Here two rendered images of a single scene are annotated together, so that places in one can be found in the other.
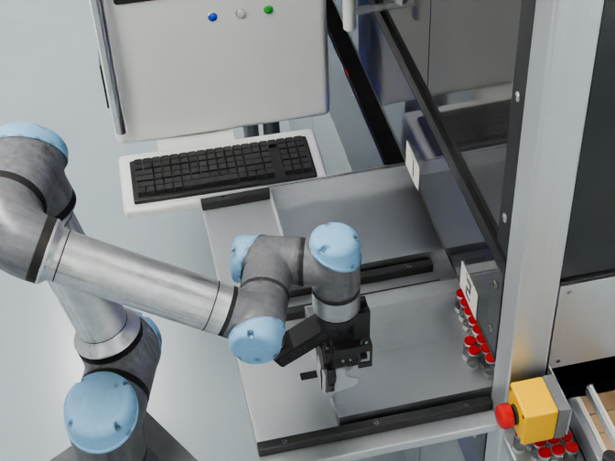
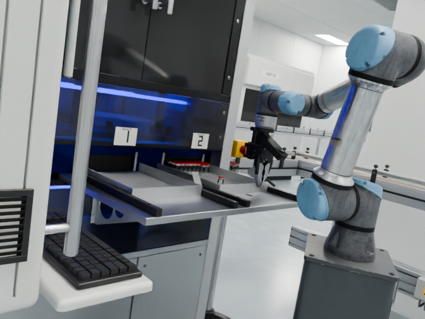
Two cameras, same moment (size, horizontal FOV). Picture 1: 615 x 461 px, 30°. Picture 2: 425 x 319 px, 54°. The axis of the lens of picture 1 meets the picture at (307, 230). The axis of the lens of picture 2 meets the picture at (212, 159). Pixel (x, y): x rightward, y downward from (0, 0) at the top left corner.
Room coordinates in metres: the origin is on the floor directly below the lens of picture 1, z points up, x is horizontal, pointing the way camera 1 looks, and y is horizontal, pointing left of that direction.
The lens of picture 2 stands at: (2.24, 1.09, 1.18)
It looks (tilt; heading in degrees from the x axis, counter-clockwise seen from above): 8 degrees down; 235
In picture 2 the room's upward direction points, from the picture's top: 9 degrees clockwise
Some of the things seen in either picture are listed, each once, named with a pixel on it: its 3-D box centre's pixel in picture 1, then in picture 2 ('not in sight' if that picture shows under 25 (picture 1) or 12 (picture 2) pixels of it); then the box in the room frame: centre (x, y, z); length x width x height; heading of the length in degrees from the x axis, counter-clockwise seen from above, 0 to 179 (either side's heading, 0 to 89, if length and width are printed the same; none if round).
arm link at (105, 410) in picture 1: (105, 421); (358, 200); (1.16, 0.34, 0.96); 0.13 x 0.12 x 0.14; 172
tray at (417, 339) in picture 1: (415, 347); (210, 176); (1.33, -0.18, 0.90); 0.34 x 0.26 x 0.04; 101
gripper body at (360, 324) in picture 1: (340, 332); (260, 144); (1.23, -0.05, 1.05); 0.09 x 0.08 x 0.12; 100
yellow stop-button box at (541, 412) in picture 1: (536, 410); (236, 147); (1.11, -0.34, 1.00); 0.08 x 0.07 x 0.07; 100
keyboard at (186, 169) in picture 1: (221, 166); (68, 242); (1.95, 0.18, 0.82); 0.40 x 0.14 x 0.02; 99
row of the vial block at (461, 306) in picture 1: (475, 332); (191, 168); (1.35, -0.29, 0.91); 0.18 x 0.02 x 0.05; 11
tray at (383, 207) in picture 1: (367, 221); (136, 178); (1.66, -0.12, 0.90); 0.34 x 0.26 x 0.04; 100
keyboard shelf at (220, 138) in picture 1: (220, 161); (43, 256); (2.01, 0.19, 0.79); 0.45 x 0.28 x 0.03; 99
